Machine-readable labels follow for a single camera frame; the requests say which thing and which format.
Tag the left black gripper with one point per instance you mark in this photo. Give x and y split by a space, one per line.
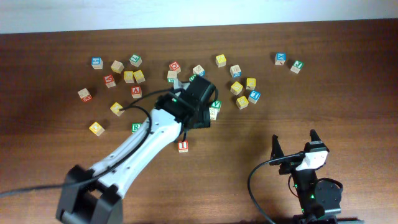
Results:
206 122

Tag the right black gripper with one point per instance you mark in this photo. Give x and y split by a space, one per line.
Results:
290 163

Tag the red I block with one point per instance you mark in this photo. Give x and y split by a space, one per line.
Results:
182 146

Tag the green R block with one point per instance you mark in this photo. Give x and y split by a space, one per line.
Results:
135 127

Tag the red A block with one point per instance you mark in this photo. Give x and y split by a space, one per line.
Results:
136 92

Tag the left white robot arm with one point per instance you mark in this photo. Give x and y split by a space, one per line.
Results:
96 195

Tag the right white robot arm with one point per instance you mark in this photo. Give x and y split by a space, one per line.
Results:
319 198

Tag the plain wooden block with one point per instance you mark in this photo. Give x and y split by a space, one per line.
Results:
213 113

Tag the green V block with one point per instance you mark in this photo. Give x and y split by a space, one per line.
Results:
216 105

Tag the green Z block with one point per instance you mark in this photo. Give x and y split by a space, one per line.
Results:
192 77

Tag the yellow G block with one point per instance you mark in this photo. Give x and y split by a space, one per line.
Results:
242 102

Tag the yellow K block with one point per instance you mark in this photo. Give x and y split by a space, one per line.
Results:
236 88

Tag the plain block blue side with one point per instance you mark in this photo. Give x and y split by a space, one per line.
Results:
199 71

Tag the plain block green side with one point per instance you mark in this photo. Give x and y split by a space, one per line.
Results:
172 76

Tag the red C block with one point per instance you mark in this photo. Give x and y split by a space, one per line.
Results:
175 66

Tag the blue T block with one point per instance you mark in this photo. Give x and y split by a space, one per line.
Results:
254 96

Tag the blue D block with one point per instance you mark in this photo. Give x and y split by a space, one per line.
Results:
235 71

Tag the yellow top block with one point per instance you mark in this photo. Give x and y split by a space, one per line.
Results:
220 60

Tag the yellow S block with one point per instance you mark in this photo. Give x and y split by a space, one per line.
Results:
250 83

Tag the yellow block right of pair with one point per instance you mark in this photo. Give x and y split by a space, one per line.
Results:
139 76

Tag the yellow block of pair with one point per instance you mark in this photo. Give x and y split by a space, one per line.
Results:
129 76
139 76

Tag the green J block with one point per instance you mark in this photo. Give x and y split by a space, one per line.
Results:
297 66

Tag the yellow block left of pair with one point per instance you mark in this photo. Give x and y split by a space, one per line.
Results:
129 76

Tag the yellow O block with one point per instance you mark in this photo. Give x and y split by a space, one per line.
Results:
117 109

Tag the green L block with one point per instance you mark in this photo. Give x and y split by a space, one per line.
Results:
135 60

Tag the blue X block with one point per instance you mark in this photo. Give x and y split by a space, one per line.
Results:
280 58

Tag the plain tan block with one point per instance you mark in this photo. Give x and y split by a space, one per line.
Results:
117 66

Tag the red X block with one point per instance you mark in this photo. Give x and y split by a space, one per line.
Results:
109 81

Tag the yellow block far left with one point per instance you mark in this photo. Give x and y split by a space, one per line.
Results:
96 128

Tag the blue S block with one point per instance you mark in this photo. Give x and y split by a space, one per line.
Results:
96 63

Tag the red side wooden block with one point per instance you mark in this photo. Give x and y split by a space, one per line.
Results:
84 95

